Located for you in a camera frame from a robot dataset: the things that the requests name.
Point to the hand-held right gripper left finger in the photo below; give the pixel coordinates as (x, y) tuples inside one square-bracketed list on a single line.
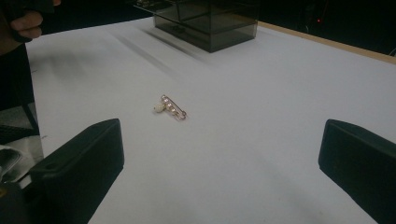
[(77, 168)]

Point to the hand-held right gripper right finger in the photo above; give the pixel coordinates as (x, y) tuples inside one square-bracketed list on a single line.
[(361, 161)]

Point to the gold pearl brooch pin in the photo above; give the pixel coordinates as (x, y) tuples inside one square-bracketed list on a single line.
[(169, 107)]

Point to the dark transparent drawer box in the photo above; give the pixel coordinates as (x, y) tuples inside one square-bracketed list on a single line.
[(207, 23)]

